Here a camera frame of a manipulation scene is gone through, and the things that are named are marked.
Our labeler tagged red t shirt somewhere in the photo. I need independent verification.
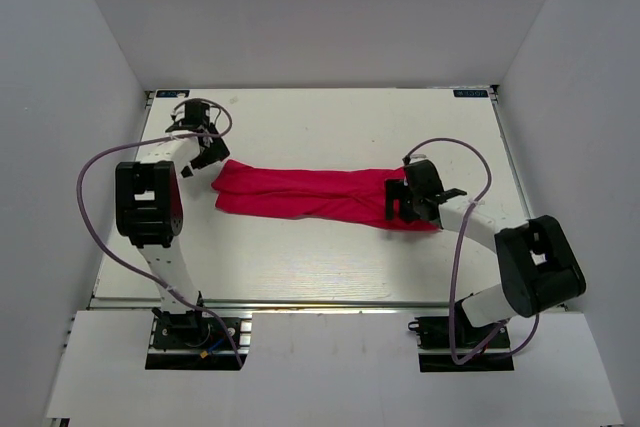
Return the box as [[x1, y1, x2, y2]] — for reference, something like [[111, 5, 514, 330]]
[[211, 160, 437, 232]]

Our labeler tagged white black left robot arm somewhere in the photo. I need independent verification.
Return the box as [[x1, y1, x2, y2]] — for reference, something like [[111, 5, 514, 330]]
[[115, 98, 230, 346]]

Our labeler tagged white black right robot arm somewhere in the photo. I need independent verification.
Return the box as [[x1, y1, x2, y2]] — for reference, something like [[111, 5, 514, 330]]
[[385, 160, 587, 346]]

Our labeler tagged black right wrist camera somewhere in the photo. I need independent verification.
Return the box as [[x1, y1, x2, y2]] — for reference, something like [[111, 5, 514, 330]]
[[436, 188, 468, 204]]

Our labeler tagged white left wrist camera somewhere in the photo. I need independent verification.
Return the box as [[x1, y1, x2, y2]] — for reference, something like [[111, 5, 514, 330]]
[[402, 153, 427, 165]]

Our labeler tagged aluminium table frame rail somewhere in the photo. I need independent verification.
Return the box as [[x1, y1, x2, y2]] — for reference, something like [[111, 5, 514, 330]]
[[488, 84, 569, 309]]

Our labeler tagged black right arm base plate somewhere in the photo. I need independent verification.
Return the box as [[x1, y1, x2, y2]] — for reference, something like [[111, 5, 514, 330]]
[[407, 314, 516, 374]]

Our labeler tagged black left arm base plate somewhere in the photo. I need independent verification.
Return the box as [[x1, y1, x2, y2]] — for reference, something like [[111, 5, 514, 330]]
[[145, 310, 250, 371]]

